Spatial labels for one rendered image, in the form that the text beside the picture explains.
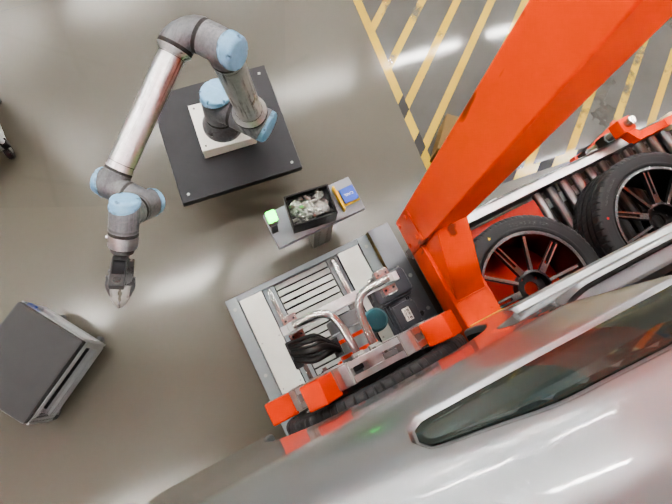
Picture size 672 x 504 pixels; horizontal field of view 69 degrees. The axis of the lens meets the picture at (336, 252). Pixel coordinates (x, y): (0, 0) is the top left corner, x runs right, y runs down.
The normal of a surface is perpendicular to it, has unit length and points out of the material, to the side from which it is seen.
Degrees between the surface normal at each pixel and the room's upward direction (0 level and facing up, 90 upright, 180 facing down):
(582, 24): 90
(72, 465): 0
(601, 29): 90
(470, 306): 0
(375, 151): 0
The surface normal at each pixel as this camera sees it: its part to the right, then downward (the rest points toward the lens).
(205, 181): 0.06, -0.25
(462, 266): 0.32, 0.32
